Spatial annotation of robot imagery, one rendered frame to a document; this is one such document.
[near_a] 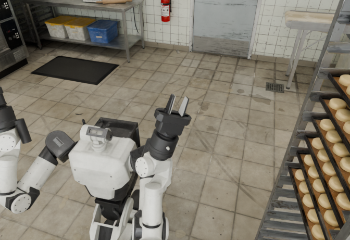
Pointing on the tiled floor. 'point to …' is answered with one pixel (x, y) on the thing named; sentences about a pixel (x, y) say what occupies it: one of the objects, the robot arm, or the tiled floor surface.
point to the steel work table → (125, 41)
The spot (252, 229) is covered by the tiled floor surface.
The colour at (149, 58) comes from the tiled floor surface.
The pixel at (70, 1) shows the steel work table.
